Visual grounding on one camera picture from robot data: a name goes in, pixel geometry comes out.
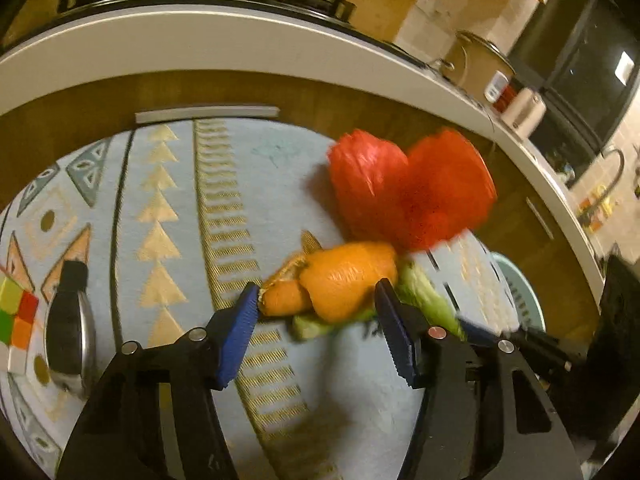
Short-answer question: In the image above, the silver cabinet handle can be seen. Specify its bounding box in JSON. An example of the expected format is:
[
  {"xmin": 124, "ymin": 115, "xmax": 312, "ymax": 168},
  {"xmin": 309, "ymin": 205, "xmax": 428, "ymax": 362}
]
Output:
[{"xmin": 525, "ymin": 197, "xmax": 555, "ymax": 241}]

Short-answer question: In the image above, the large orange peel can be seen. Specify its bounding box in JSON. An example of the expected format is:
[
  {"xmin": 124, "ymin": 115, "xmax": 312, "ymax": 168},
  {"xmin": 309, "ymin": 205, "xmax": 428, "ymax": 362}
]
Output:
[{"xmin": 299, "ymin": 241, "xmax": 400, "ymax": 324}]

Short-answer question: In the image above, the red plastic bag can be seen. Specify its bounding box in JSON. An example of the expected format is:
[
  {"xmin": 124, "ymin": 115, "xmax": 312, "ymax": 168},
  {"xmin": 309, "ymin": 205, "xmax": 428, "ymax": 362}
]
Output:
[{"xmin": 327, "ymin": 129, "xmax": 498, "ymax": 253}]

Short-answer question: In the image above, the red container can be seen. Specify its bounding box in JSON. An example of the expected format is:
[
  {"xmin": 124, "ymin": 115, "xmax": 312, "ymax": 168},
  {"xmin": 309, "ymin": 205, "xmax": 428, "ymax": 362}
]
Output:
[{"xmin": 492, "ymin": 85, "xmax": 516, "ymax": 111}]

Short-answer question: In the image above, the kitchen counter with wooden cabinets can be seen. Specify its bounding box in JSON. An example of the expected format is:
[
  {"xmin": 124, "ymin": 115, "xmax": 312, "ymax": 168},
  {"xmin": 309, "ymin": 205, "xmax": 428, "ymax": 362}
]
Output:
[{"xmin": 0, "ymin": 2, "xmax": 606, "ymax": 301}]

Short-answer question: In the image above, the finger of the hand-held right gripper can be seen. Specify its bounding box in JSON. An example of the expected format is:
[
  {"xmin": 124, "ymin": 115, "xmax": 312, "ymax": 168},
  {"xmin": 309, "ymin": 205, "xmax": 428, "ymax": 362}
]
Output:
[{"xmin": 457, "ymin": 317, "xmax": 573, "ymax": 373}]

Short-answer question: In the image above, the green vegetable leaf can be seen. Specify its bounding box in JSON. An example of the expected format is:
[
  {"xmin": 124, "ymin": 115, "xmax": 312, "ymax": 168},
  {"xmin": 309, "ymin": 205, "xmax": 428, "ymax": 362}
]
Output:
[{"xmin": 292, "ymin": 260, "xmax": 466, "ymax": 343}]

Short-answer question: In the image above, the beige rice cooker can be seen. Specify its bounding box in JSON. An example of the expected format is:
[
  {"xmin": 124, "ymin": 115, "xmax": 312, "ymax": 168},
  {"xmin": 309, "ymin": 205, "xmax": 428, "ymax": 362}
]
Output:
[{"xmin": 430, "ymin": 30, "xmax": 516, "ymax": 103}]

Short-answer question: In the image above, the white electric kettle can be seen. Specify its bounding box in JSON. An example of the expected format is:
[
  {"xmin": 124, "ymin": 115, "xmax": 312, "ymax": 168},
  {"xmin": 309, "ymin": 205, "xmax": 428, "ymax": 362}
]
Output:
[{"xmin": 501, "ymin": 87, "xmax": 547, "ymax": 141}]

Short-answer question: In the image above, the curved sink faucet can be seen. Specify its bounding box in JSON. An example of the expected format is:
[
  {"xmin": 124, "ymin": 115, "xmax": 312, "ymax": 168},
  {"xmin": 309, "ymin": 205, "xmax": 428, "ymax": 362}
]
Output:
[{"xmin": 565, "ymin": 147, "xmax": 626, "ymax": 201}]

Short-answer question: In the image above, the long silver drawer handle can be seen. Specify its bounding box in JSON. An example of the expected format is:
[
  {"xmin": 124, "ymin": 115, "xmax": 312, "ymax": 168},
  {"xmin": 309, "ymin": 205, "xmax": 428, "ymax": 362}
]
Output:
[{"xmin": 135, "ymin": 106, "xmax": 281, "ymax": 125}]

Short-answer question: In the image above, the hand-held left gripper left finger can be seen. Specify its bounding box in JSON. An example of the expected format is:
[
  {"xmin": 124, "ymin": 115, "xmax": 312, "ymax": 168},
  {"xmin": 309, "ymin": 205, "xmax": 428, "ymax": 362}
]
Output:
[{"xmin": 59, "ymin": 282, "xmax": 260, "ymax": 480}]

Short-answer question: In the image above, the black car key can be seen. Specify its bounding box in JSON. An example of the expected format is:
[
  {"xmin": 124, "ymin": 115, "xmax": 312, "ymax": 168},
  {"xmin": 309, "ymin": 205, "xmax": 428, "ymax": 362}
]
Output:
[{"xmin": 44, "ymin": 260, "xmax": 97, "ymax": 401}]

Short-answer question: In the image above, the dark window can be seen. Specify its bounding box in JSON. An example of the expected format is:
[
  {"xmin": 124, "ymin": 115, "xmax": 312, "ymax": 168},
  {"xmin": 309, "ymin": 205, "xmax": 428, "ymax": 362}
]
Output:
[{"xmin": 507, "ymin": 0, "xmax": 640, "ymax": 176}]

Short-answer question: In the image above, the colourful puzzle cube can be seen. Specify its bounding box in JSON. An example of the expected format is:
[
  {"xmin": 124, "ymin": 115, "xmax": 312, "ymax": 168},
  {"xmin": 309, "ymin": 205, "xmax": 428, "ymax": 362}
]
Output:
[{"xmin": 0, "ymin": 275, "xmax": 40, "ymax": 375}]

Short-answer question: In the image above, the black gas stove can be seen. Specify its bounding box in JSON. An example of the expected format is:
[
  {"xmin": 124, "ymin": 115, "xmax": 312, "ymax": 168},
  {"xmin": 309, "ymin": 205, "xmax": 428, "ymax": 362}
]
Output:
[{"xmin": 50, "ymin": 0, "xmax": 431, "ymax": 68}]

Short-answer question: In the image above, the patterned light blue tablecloth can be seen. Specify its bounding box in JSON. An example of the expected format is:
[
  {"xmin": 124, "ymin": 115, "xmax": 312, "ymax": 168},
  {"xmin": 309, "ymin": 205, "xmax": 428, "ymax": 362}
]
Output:
[{"xmin": 0, "ymin": 119, "xmax": 546, "ymax": 480}]

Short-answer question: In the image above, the light green plastic waste basket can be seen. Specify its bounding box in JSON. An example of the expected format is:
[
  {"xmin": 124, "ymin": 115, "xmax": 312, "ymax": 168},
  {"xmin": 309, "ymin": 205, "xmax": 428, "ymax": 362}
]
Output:
[{"xmin": 487, "ymin": 252, "xmax": 546, "ymax": 333}]

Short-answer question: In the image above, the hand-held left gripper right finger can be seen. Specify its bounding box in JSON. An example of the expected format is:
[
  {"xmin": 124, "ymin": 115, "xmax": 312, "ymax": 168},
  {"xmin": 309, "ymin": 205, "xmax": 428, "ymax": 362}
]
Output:
[{"xmin": 375, "ymin": 278, "xmax": 583, "ymax": 480}]

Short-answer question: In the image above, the small orange peel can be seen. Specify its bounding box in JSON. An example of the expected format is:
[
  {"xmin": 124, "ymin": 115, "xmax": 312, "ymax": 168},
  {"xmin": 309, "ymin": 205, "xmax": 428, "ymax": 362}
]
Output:
[{"xmin": 260, "ymin": 231, "xmax": 323, "ymax": 317}]

